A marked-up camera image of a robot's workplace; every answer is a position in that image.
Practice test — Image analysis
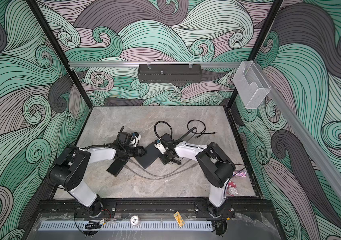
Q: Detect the ribbed black network switch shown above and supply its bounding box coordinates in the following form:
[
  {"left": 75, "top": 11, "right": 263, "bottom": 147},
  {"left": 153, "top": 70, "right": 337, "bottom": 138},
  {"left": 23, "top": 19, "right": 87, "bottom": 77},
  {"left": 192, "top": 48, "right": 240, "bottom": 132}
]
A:
[{"left": 107, "top": 159, "right": 128, "bottom": 177}]

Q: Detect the yellow tag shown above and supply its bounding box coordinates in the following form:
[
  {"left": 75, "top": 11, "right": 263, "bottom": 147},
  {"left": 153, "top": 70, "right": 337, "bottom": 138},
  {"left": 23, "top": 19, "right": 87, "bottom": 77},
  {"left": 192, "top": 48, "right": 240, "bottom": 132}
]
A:
[{"left": 174, "top": 212, "right": 185, "bottom": 228}]

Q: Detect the white slotted cable duct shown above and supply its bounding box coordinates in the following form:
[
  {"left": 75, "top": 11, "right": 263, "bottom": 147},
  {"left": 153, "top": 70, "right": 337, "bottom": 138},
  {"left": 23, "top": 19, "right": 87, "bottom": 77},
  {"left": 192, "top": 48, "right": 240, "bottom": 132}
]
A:
[{"left": 37, "top": 221, "right": 213, "bottom": 232}]

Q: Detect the pink white toy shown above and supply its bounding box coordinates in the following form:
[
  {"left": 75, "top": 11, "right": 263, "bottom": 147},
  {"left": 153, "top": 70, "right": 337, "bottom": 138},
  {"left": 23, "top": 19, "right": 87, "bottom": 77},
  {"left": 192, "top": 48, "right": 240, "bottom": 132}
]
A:
[{"left": 226, "top": 181, "right": 239, "bottom": 197}]

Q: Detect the black wall tray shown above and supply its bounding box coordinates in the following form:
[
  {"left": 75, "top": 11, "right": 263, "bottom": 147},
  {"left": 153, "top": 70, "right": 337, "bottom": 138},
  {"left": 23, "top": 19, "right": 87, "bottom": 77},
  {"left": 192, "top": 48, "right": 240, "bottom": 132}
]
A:
[{"left": 137, "top": 64, "right": 203, "bottom": 84}]

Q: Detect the clear acrylic wall holder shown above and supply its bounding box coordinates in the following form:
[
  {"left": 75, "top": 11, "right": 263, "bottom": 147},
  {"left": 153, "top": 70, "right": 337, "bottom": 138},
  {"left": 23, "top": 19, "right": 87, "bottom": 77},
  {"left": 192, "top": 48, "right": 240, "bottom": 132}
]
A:
[{"left": 233, "top": 61, "right": 271, "bottom": 110}]

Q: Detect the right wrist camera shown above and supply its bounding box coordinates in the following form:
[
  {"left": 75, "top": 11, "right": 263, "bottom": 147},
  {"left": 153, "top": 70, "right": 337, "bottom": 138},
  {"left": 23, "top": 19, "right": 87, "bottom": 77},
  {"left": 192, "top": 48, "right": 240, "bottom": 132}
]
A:
[{"left": 153, "top": 139, "right": 166, "bottom": 154}]

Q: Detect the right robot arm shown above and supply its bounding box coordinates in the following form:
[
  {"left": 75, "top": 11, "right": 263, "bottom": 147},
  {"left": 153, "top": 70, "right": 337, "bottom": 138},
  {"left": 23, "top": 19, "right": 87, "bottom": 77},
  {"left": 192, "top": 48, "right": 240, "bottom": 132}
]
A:
[{"left": 153, "top": 121, "right": 236, "bottom": 216}]

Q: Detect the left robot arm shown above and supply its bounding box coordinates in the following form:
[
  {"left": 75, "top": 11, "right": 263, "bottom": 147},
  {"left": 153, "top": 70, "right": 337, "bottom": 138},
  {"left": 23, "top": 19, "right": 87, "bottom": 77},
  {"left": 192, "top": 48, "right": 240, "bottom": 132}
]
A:
[{"left": 48, "top": 128, "right": 146, "bottom": 218}]

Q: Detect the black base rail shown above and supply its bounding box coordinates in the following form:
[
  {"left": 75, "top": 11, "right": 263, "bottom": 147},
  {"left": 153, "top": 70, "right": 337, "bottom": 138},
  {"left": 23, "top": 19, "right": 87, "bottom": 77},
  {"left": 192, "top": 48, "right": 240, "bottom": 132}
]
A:
[{"left": 36, "top": 197, "right": 274, "bottom": 219}]

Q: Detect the black cable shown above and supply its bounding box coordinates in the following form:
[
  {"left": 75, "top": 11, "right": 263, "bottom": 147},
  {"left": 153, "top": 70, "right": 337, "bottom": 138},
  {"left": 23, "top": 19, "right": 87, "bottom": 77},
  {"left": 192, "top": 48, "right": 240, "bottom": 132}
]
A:
[{"left": 187, "top": 119, "right": 216, "bottom": 139}]

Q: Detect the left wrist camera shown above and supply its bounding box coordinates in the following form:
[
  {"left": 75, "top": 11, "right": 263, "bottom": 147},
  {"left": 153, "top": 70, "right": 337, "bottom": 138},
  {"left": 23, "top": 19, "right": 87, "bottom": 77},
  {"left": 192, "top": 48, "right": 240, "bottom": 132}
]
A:
[{"left": 129, "top": 132, "right": 141, "bottom": 148}]

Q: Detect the red yellow wire bundle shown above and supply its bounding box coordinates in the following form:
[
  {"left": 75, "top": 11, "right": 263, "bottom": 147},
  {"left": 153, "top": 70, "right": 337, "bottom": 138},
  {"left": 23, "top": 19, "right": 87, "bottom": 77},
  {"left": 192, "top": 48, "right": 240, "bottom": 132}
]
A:
[{"left": 96, "top": 208, "right": 111, "bottom": 226}]

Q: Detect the grey ethernet cable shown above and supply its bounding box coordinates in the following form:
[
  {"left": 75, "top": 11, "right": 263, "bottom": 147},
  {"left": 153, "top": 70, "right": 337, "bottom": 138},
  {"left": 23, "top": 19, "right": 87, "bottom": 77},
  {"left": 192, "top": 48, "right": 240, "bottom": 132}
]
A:
[
  {"left": 123, "top": 163, "right": 198, "bottom": 181},
  {"left": 128, "top": 158, "right": 198, "bottom": 178}
]

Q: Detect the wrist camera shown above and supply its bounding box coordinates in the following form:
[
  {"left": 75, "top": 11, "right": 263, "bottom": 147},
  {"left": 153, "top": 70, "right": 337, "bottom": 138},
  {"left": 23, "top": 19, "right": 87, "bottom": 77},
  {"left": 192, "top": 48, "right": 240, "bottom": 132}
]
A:
[
  {"left": 129, "top": 132, "right": 141, "bottom": 148},
  {"left": 153, "top": 139, "right": 166, "bottom": 154}
]

